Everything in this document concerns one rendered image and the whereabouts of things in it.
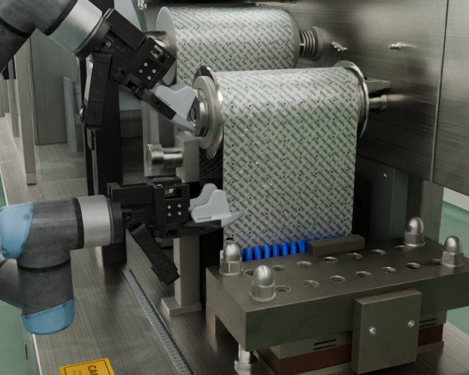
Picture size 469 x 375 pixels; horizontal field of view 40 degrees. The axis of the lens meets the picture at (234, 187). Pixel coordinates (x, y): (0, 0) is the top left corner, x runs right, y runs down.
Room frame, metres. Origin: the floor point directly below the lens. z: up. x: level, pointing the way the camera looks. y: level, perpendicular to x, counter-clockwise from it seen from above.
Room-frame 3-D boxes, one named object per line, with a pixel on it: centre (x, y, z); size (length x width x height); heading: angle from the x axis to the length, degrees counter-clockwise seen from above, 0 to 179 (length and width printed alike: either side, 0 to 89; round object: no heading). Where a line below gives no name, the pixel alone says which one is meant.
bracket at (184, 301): (1.05, 0.10, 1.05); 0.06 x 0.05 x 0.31; 112
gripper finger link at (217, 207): (0.96, 0.02, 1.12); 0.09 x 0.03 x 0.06; 110
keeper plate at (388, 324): (0.84, -0.22, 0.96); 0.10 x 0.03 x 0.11; 112
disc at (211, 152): (1.03, 0.05, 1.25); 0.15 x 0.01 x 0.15; 22
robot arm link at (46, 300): (0.89, 0.29, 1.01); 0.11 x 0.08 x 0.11; 53
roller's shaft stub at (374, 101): (1.14, -0.23, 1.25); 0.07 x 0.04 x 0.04; 112
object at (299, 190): (1.02, -0.09, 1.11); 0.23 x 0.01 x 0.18; 112
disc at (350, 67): (1.12, -0.19, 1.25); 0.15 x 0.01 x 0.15; 22
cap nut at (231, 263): (0.91, 0.01, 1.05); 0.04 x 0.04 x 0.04
